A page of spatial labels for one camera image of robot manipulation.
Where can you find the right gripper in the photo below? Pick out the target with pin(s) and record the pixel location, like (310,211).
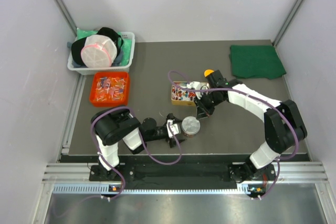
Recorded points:
(201,113)

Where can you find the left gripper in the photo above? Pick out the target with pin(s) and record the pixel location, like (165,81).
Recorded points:
(175,142)

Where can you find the white round lid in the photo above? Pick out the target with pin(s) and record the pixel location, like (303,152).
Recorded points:
(190,125)

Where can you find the clear plastic cup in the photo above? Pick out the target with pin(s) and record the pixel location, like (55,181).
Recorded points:
(190,134)

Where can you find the tan candy box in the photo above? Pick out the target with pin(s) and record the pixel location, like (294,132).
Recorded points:
(183,97)

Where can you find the yellow plastic scoop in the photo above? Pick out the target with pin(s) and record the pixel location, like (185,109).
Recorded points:
(208,72)

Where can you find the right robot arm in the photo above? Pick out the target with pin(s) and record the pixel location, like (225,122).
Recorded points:
(283,125)

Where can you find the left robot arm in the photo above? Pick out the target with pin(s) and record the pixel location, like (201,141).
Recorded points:
(110,126)

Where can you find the dark green folded cloth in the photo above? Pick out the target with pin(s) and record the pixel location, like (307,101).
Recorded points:
(250,62)

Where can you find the orange candy tray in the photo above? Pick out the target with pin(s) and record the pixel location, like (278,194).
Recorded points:
(110,89)

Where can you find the white plastic basket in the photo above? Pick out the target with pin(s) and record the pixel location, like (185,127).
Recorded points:
(117,37)

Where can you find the green patterned cloth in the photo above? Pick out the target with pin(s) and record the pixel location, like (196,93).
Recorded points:
(126,43)

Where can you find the white mesh laundry bag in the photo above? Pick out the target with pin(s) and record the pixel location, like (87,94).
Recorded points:
(99,51)

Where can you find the black cap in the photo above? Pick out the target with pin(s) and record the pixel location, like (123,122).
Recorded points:
(78,51)

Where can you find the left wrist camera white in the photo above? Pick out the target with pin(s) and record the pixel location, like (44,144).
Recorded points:
(173,128)

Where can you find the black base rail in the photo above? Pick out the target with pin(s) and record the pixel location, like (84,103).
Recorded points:
(195,171)

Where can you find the white cable duct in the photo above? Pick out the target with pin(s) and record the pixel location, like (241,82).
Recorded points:
(173,190)

